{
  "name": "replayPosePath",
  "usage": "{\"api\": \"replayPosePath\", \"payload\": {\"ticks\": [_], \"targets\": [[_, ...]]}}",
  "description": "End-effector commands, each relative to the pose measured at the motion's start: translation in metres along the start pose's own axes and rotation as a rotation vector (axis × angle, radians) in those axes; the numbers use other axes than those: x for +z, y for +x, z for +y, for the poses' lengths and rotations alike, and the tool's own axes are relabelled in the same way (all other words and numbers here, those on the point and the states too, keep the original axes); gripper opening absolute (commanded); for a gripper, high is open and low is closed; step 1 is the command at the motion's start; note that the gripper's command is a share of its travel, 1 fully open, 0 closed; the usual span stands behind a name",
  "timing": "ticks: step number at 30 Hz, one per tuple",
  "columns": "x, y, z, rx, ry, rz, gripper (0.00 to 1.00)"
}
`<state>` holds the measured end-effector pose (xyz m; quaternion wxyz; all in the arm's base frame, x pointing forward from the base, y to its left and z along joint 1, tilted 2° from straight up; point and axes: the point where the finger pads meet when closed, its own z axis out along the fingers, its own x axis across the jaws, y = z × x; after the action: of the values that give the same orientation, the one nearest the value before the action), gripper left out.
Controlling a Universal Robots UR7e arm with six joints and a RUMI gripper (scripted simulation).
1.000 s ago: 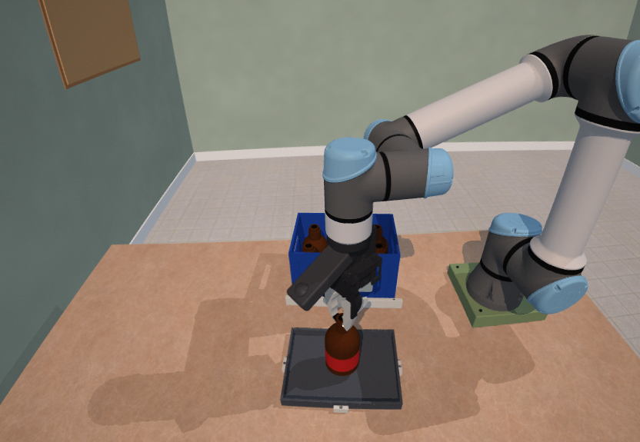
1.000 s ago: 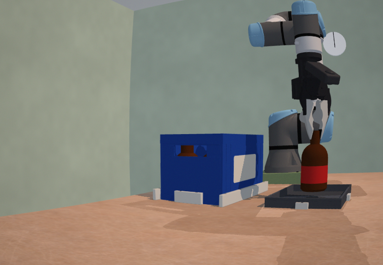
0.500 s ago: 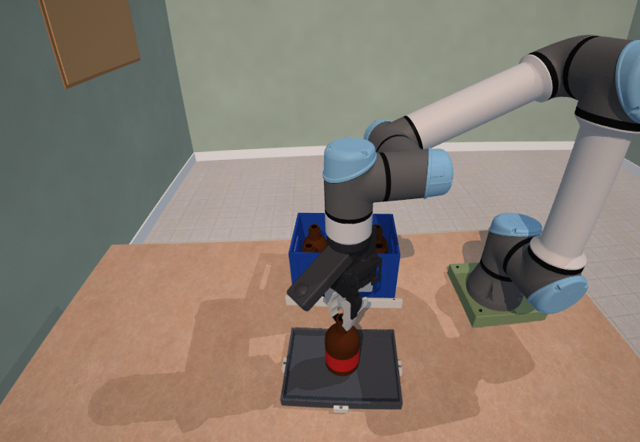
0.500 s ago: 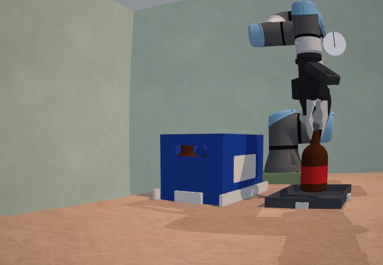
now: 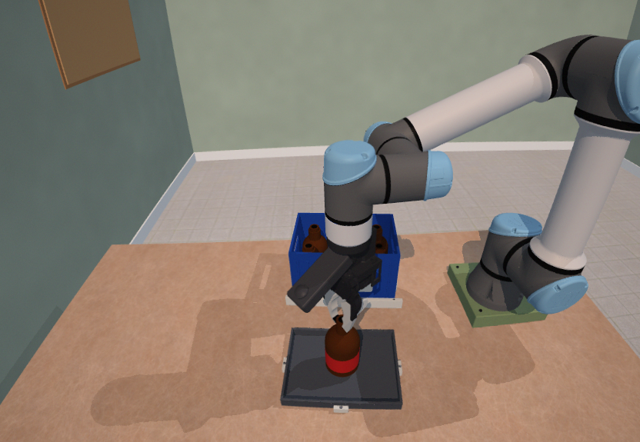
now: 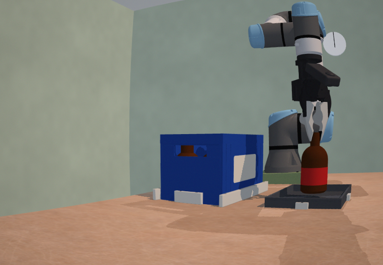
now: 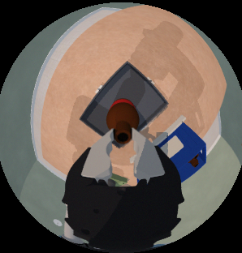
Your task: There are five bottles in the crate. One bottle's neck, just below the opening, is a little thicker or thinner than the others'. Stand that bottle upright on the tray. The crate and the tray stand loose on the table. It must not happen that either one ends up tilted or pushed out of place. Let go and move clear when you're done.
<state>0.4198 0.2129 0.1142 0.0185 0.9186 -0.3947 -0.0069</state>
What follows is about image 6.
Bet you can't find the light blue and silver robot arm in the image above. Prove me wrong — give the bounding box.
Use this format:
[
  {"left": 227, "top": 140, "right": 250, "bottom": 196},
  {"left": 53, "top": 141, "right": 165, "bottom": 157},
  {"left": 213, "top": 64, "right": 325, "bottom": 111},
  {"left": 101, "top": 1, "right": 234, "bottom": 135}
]
[{"left": 248, "top": 1, "right": 341, "bottom": 173}]

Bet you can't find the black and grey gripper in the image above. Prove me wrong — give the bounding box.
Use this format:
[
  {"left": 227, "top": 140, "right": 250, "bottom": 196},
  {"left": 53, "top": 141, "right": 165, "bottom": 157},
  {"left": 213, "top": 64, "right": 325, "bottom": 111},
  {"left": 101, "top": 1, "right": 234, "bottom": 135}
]
[{"left": 291, "top": 53, "right": 331, "bottom": 141}]

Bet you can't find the blue plastic crate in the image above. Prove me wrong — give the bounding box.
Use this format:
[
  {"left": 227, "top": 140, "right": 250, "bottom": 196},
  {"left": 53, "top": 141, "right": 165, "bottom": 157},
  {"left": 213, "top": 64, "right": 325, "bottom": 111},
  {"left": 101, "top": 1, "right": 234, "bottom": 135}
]
[{"left": 160, "top": 134, "right": 263, "bottom": 205}]

